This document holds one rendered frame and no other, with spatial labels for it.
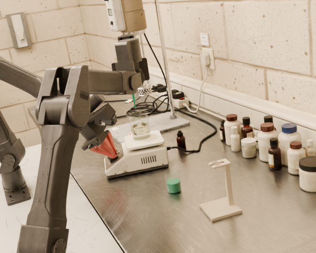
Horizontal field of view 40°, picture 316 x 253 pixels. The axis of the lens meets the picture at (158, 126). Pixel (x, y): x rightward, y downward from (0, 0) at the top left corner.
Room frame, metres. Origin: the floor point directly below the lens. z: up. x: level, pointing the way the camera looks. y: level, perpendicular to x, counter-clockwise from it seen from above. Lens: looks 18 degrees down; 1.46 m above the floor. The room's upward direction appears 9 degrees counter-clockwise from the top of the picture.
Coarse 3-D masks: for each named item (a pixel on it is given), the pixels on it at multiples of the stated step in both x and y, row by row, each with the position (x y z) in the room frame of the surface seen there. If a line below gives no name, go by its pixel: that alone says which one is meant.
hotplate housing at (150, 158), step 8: (128, 152) 1.26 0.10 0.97; (136, 152) 1.25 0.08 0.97; (144, 152) 1.25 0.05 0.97; (152, 152) 1.25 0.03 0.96; (160, 152) 1.25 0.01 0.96; (104, 160) 1.34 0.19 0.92; (120, 160) 1.24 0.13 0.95; (128, 160) 1.24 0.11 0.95; (136, 160) 1.24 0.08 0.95; (144, 160) 1.24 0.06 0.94; (152, 160) 1.25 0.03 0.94; (160, 160) 1.25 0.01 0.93; (168, 160) 1.26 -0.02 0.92; (112, 168) 1.23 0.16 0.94; (120, 168) 1.24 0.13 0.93; (128, 168) 1.24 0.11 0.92; (136, 168) 1.24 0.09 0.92; (144, 168) 1.24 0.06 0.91; (152, 168) 1.25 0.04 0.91; (112, 176) 1.24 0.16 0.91
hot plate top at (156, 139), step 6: (150, 132) 1.36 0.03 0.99; (156, 132) 1.35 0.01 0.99; (126, 138) 1.34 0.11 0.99; (132, 138) 1.33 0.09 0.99; (150, 138) 1.30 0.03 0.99; (156, 138) 1.29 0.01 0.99; (162, 138) 1.29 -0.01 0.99; (126, 144) 1.28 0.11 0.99; (132, 144) 1.27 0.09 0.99; (138, 144) 1.27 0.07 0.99; (144, 144) 1.26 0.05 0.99; (150, 144) 1.25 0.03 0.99; (156, 144) 1.25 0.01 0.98
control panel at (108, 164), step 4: (120, 144) 1.36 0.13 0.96; (116, 148) 1.35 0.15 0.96; (120, 148) 1.32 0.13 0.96; (120, 152) 1.29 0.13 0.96; (120, 156) 1.26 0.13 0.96; (108, 160) 1.30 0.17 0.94; (116, 160) 1.25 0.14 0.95; (108, 164) 1.27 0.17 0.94; (112, 164) 1.25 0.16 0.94; (108, 168) 1.24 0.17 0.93
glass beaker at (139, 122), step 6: (132, 114) 1.34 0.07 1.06; (138, 114) 1.35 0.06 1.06; (144, 114) 1.34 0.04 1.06; (132, 120) 1.30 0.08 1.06; (138, 120) 1.29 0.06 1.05; (144, 120) 1.30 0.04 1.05; (132, 126) 1.30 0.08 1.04; (138, 126) 1.29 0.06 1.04; (144, 126) 1.30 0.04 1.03; (132, 132) 1.31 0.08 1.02; (138, 132) 1.29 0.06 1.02; (144, 132) 1.30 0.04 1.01; (138, 138) 1.29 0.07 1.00; (144, 138) 1.29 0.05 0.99
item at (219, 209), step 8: (224, 160) 0.96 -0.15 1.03; (216, 168) 0.93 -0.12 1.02; (224, 168) 0.96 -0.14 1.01; (216, 200) 0.99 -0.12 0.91; (224, 200) 0.98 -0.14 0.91; (232, 200) 0.95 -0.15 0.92; (208, 208) 0.95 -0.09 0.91; (216, 208) 0.95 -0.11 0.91; (224, 208) 0.94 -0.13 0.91; (232, 208) 0.93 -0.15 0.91; (240, 208) 0.93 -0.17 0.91; (208, 216) 0.92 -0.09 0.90; (216, 216) 0.91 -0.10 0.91; (224, 216) 0.91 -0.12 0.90
